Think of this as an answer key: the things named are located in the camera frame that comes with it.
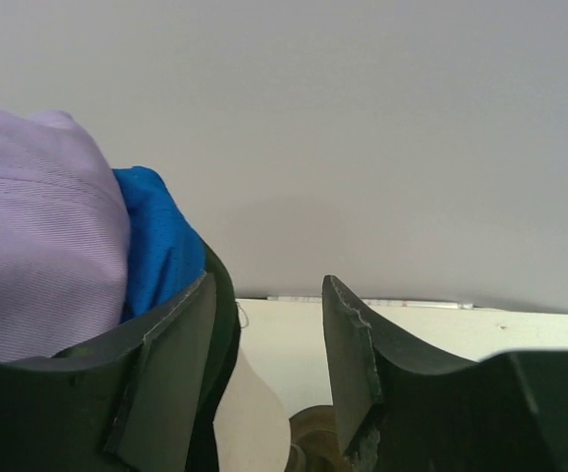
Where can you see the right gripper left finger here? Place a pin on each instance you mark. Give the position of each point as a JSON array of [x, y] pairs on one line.
[[125, 400]]

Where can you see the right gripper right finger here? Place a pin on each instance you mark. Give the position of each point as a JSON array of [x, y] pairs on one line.
[[402, 404]]

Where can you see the black cap gold logo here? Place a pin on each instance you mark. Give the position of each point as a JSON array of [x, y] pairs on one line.
[[220, 363]]

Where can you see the blue perforated cap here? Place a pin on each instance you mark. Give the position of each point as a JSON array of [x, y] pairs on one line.
[[166, 254]]

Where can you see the lavender LA baseball cap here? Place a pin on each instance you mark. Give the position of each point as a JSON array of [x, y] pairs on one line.
[[64, 237]]

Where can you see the wooden mannequin head stand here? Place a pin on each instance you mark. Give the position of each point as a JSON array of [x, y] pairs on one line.
[[253, 433]]

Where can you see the aluminium frame rails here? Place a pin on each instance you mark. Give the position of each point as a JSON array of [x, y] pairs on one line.
[[394, 303]]

